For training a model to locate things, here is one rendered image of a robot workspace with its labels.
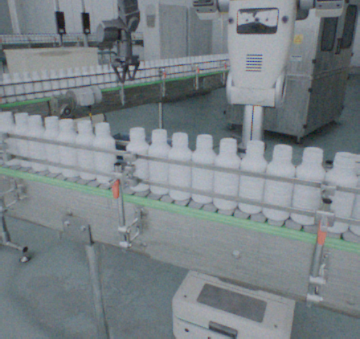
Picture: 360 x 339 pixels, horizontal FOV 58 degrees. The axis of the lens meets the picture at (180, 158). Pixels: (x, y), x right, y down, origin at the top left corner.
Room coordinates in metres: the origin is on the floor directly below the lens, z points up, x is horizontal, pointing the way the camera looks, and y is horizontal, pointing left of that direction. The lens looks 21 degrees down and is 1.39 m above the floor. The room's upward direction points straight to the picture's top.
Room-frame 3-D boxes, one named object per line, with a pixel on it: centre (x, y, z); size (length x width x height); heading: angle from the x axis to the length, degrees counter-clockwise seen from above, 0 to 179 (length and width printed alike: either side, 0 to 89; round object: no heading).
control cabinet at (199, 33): (7.83, -0.31, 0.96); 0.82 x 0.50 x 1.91; 138
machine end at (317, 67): (4.96, -1.62, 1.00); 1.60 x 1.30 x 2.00; 138
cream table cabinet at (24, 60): (4.90, 1.81, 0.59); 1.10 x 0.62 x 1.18; 138
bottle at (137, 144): (0.80, 0.11, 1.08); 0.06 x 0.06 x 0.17
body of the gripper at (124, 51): (1.30, 0.21, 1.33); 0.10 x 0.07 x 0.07; 154
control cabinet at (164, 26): (7.17, 0.29, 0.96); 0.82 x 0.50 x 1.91; 138
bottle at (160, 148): (0.78, 0.05, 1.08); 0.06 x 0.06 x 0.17
